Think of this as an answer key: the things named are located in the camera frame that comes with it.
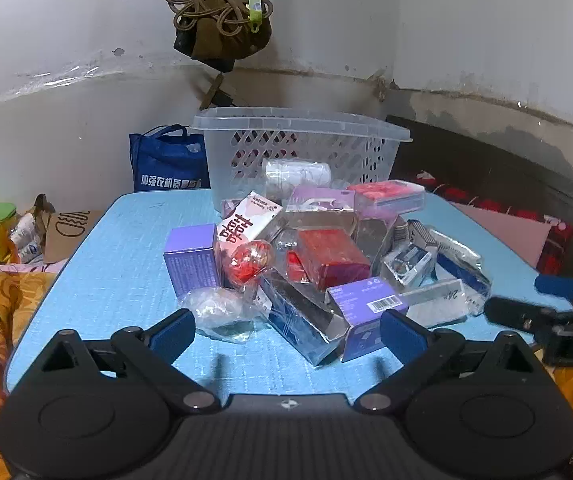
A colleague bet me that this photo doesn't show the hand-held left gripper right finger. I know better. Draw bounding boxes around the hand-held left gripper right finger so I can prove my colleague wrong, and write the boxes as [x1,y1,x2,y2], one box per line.
[353,308,542,413]

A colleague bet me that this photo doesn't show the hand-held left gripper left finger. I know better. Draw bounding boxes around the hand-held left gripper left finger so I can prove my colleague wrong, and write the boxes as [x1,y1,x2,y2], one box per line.
[39,308,220,412]

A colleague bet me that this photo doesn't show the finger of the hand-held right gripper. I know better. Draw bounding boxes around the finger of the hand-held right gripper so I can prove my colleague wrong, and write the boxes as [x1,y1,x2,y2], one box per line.
[535,273,573,307]
[483,297,569,335]

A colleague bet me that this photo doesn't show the clear pale ball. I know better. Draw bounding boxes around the clear pale ball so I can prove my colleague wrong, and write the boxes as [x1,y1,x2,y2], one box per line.
[177,286,256,344]

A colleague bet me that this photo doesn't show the opaque purple box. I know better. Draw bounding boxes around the opaque purple box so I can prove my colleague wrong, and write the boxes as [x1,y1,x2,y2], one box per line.
[163,223,223,299]

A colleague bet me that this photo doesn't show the pink white box red print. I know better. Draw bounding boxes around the pink white box red print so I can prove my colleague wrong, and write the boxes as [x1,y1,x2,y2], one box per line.
[215,190,285,262]

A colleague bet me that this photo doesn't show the red clear box purple base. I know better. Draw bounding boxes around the red clear box purple base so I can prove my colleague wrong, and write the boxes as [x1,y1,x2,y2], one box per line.
[347,179,426,219]

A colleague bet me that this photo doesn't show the clear plastic basket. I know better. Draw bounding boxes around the clear plastic basket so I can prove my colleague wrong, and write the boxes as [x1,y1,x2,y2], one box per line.
[190,107,412,213]

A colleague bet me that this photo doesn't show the red patterned blanket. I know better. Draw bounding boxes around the red patterned blanket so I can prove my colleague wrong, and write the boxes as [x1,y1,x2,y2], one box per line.
[413,172,573,277]

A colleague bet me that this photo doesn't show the white box with handwritten label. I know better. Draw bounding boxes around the white box with handwritten label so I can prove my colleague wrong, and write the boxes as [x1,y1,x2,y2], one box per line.
[405,278,473,329]

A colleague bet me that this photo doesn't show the purple box with barcode label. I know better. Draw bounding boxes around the purple box with barcode label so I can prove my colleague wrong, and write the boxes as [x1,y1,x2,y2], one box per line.
[325,277,410,364]

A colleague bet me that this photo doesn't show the dark blue box clear wrap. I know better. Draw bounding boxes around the dark blue box clear wrap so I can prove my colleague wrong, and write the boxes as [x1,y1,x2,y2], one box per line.
[433,239,493,307]

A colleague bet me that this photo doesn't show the clear box with black item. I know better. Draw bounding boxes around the clear box with black item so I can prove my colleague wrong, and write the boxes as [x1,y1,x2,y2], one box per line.
[382,244,435,289]

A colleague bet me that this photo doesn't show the pink board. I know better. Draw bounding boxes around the pink board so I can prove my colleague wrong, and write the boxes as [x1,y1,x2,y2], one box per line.
[447,202,553,269]

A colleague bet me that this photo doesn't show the silver foil box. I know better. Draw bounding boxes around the silver foil box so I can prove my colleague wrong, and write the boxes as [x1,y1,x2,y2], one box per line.
[355,215,403,273]

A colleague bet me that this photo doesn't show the red box in clear case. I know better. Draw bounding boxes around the red box in clear case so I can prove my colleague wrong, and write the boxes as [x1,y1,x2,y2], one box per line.
[286,229,373,292]

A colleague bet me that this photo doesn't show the white striped small box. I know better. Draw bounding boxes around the white striped small box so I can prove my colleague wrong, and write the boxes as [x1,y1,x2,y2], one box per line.
[406,219,440,252]

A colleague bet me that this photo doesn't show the blue silver box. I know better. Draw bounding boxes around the blue silver box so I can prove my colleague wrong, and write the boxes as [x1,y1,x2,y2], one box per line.
[258,271,351,367]

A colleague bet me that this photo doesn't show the red ball in clear wrap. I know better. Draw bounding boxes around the red ball in clear wrap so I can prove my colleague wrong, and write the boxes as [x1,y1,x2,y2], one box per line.
[229,240,274,287]

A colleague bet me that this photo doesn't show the dark wooden headboard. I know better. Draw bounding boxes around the dark wooden headboard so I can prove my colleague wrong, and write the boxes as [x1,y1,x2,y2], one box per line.
[385,114,573,277]

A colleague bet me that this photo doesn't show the cardboard box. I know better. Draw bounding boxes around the cardboard box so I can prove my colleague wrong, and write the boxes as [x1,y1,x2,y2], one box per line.
[33,193,106,264]

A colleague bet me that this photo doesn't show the lilac clear box white print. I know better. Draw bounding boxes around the lilac clear box white print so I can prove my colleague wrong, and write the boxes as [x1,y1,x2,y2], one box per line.
[285,184,358,214]

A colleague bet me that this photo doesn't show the blue tote bag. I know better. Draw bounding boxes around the blue tote bag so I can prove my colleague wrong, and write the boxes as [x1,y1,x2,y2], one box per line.
[129,124,211,192]

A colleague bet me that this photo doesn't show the white plastic packets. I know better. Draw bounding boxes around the white plastic packets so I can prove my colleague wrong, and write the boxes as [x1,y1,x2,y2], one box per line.
[9,211,46,264]

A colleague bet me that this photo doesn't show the white roll in clear wrap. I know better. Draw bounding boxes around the white roll in clear wrap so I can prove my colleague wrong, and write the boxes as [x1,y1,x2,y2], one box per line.
[265,158,333,192]

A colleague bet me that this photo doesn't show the olive hanging bag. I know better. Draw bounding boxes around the olive hanging bag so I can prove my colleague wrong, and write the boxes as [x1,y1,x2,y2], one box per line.
[173,0,273,61]

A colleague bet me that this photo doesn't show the brown strap with black buckle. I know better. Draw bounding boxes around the brown strap with black buckle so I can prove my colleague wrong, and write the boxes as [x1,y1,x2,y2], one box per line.
[198,72,238,109]

